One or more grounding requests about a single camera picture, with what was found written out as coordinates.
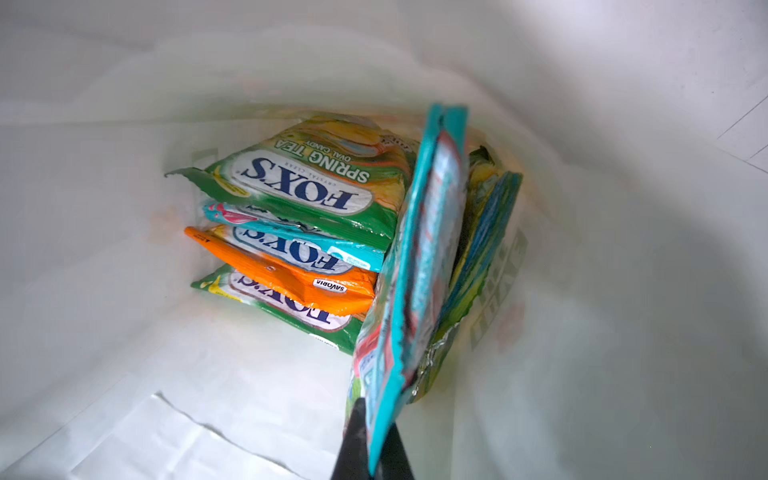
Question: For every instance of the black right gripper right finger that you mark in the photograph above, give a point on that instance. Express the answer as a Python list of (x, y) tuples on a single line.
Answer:
[(393, 463)]

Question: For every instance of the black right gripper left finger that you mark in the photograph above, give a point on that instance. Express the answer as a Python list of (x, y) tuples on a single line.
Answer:
[(354, 444)]

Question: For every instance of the teal Fox's candy bag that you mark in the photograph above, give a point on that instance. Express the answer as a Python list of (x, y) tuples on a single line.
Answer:
[(412, 286), (262, 232)]

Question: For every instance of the white illustrated paper bag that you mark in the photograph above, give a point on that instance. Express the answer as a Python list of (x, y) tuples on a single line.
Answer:
[(622, 333)]

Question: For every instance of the green Fox's spring tea bag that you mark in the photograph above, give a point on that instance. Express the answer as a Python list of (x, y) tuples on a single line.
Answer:
[(342, 175)]

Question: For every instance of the orange snack bag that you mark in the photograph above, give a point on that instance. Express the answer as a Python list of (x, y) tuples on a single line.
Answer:
[(349, 293)]

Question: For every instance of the green blue snack bag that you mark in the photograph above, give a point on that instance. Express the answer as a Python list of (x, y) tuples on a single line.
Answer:
[(491, 197)]

